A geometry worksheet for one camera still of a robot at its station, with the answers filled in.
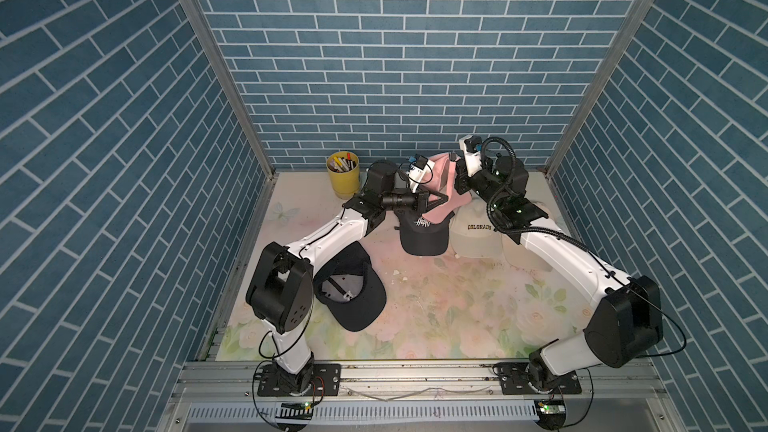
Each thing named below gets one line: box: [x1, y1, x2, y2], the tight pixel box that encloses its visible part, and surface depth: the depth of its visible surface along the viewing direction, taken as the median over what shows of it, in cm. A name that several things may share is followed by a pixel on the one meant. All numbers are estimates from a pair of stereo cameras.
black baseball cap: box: [313, 241, 387, 332], surface depth 89 cm
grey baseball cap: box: [394, 208, 455, 256], surface depth 101 cm
